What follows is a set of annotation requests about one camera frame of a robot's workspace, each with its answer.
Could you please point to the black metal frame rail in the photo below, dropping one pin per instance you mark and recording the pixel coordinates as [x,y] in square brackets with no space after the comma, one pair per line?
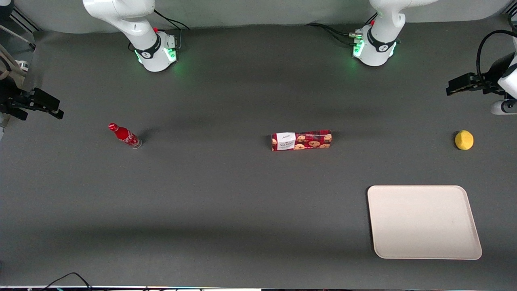
[24,24]

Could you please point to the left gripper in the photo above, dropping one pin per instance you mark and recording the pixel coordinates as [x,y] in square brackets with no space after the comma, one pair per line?
[490,83]

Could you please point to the yellow lemon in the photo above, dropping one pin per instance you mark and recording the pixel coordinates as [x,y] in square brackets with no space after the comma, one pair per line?
[464,140]

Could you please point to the red cola bottle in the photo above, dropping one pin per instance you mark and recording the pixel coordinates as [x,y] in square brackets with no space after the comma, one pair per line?
[125,136]

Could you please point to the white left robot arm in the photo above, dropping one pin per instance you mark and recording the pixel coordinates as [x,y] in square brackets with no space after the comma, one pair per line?
[381,36]

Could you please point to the red cookie box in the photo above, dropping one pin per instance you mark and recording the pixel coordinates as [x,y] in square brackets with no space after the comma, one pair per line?
[303,140]

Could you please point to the cream plastic tray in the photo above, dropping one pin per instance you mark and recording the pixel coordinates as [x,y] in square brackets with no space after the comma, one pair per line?
[424,222]

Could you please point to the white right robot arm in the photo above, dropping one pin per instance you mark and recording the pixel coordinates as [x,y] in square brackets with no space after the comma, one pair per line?
[133,24]

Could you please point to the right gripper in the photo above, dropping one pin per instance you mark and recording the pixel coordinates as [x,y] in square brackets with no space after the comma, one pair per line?
[9,98]

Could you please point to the silver round knob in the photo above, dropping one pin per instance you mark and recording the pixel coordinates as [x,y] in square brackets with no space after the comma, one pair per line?
[22,65]

